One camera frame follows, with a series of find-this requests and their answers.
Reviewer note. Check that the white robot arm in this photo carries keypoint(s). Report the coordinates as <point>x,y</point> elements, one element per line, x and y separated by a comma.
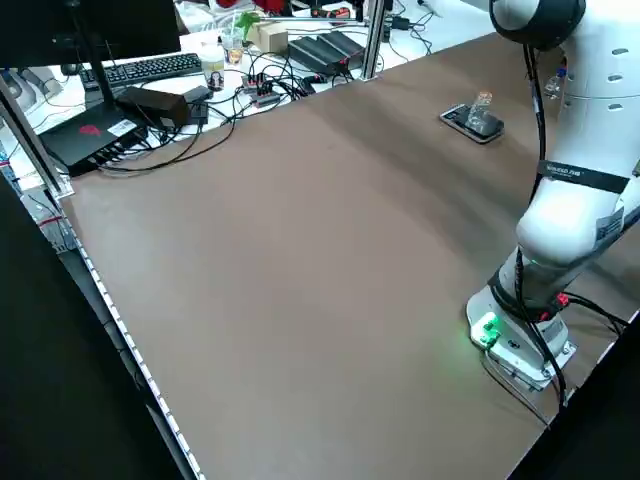
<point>575,225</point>

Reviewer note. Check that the silver electronic balance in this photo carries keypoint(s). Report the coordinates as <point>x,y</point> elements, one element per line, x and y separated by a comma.
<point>482,132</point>

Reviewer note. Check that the dropper bottle blue cap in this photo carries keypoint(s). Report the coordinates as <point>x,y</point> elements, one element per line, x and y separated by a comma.
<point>552,87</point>

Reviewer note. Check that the hub with red plugs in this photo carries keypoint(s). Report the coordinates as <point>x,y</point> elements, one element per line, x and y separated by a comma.
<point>260,92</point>

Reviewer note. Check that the small black adapter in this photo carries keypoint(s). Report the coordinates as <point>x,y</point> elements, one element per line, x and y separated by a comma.
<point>198,107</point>

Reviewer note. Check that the black ridged box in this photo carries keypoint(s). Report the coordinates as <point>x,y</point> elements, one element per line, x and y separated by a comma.
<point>325,50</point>

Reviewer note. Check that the small cardboard box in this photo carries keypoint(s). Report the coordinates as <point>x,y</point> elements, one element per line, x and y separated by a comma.
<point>270,37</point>

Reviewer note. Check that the cup with green straw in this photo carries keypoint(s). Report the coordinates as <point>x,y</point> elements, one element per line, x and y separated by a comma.
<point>233,47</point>

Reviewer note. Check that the black power brick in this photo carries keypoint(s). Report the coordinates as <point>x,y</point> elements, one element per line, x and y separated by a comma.
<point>155,105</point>

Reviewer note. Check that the white toothed edge strip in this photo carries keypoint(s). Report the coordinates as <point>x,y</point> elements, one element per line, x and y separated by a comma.
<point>125,340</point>

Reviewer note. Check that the black keyboard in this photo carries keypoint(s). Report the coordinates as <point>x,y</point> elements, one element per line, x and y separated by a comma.
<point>145,67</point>

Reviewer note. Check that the black device red logo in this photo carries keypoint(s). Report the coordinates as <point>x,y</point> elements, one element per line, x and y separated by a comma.
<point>90,137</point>

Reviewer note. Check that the black computer mouse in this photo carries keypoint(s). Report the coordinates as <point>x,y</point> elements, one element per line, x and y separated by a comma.
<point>70,68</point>

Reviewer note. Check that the black computer monitor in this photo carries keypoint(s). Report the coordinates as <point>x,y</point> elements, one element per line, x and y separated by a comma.
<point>100,25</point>

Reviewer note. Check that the aluminium camera post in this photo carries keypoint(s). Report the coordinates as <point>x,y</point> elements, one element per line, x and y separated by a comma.
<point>372,50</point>

